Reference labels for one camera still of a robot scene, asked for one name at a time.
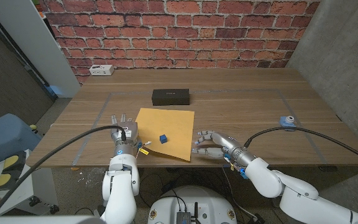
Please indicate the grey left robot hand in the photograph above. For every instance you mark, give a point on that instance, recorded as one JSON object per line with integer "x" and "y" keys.
{"x": 126, "y": 133}

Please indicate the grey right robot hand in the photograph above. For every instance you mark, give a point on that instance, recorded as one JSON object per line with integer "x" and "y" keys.
{"x": 228, "y": 144}

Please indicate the small blue block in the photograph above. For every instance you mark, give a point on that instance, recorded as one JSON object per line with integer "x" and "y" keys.
{"x": 163, "y": 139}

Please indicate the yellow manila envelope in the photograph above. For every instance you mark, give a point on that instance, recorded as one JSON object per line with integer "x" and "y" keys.
{"x": 172, "y": 124}

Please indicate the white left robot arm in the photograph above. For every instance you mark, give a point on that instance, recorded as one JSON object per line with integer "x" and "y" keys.
{"x": 120, "y": 186}

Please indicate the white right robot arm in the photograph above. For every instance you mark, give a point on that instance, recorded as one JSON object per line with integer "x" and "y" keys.
{"x": 297, "y": 199}

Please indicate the black rectangular box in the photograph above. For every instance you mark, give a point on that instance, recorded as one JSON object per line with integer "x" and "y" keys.
{"x": 170, "y": 98}

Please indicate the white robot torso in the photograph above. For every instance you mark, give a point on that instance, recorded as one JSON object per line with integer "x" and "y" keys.
{"x": 194, "y": 199}

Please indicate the white power strip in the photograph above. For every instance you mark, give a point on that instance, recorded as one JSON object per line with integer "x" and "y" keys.
{"x": 102, "y": 70}

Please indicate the small yellow-green ball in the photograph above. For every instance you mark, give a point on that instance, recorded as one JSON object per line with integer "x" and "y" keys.
{"x": 33, "y": 127}

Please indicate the printed brick backdrop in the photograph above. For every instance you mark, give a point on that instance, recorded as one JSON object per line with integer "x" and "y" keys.
{"x": 182, "y": 34}

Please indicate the black and yellow pedal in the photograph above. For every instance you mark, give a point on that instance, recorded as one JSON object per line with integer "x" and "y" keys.
{"x": 8, "y": 174}

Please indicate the white pillar panel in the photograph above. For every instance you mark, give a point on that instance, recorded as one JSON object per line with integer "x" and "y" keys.
{"x": 36, "y": 46}

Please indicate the blue toy camera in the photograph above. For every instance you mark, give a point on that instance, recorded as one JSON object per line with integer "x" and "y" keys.
{"x": 287, "y": 121}

